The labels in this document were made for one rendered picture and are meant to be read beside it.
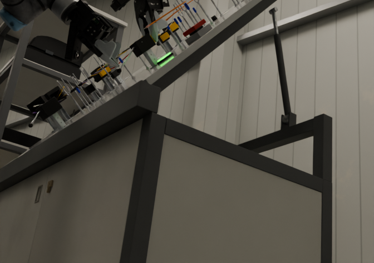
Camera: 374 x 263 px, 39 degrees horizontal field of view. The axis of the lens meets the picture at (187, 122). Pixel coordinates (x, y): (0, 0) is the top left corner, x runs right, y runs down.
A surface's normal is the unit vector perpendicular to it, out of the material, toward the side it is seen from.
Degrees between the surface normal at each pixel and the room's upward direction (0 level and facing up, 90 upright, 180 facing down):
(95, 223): 90
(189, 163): 90
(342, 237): 90
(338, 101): 90
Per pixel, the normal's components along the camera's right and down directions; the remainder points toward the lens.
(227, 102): 0.74, -0.19
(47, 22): -0.11, 0.91
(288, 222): 0.58, -0.26
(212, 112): -0.67, -0.37
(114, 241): -0.81, -0.32
